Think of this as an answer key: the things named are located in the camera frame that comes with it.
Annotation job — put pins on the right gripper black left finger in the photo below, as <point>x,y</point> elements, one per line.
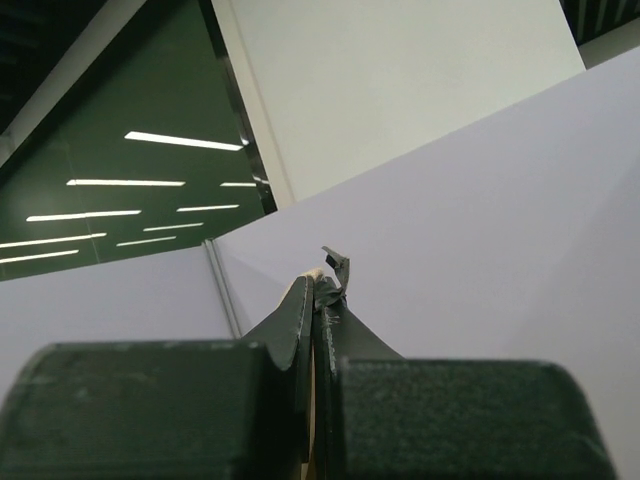
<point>193,409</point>

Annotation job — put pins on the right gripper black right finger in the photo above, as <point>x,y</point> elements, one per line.
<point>379,415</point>

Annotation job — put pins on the beige t shirt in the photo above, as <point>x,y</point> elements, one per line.
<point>312,274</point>

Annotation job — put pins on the left aluminium frame post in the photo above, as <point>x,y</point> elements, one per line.
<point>220,280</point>

